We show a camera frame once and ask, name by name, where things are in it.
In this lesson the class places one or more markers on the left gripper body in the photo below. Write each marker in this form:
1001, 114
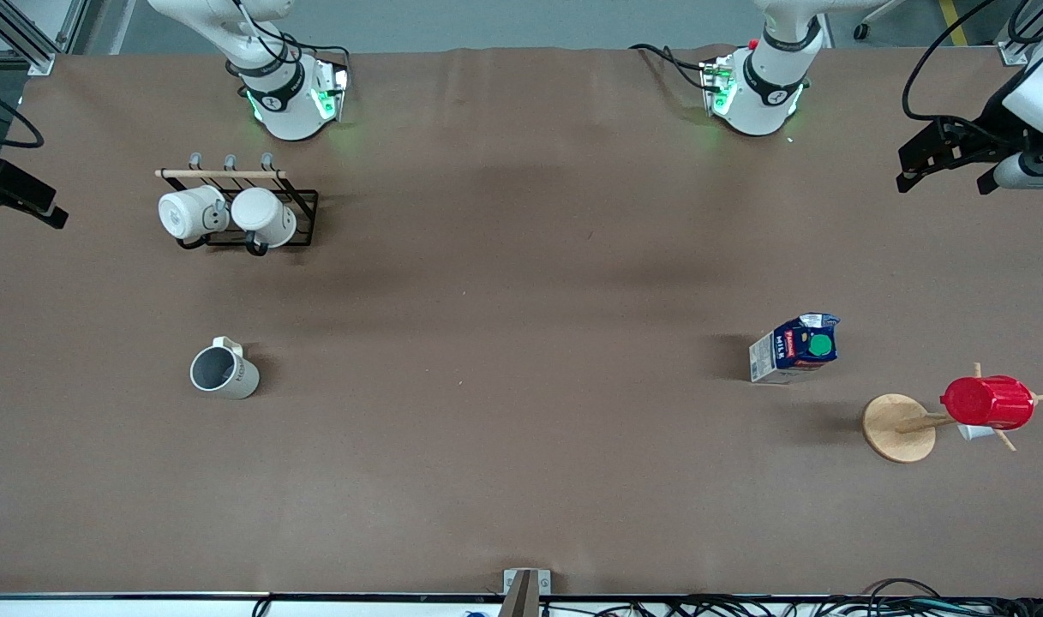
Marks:
989, 122

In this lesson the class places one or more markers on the blue white milk carton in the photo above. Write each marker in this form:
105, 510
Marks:
795, 347

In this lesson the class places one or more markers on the grey ceramic mug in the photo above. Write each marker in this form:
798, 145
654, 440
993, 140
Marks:
230, 373

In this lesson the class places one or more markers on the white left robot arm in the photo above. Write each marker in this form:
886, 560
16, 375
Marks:
761, 94

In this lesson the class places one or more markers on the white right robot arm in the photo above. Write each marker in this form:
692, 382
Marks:
285, 103

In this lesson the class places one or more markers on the red plastic cup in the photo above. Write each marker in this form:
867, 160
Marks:
991, 403

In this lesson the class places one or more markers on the small white cup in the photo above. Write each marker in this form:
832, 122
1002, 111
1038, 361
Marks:
974, 432

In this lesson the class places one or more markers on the white chair leg with castor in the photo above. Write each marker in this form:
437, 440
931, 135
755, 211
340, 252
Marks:
872, 19

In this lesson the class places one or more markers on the white mug with dotted base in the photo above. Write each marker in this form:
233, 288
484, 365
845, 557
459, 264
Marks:
188, 212

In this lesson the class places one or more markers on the plain white mug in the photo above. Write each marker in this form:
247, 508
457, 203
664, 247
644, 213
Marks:
264, 216

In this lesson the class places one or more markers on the wooden mug tree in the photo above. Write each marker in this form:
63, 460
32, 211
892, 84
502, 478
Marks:
896, 427

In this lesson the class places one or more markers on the aluminium frame profile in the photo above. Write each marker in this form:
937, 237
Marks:
24, 38
1020, 47

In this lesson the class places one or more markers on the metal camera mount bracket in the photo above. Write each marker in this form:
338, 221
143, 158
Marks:
524, 591

